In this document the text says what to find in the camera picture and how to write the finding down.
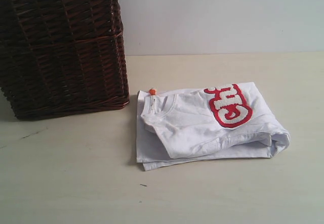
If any white t-shirt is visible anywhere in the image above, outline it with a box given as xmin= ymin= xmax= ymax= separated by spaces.
xmin=136 ymin=82 xmax=291 ymax=171

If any dark brown wicker basket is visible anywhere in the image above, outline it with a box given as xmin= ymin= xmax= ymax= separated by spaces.
xmin=1 ymin=0 xmax=129 ymax=120

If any orange garment hang tag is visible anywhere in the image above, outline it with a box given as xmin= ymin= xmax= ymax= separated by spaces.
xmin=149 ymin=88 xmax=157 ymax=95

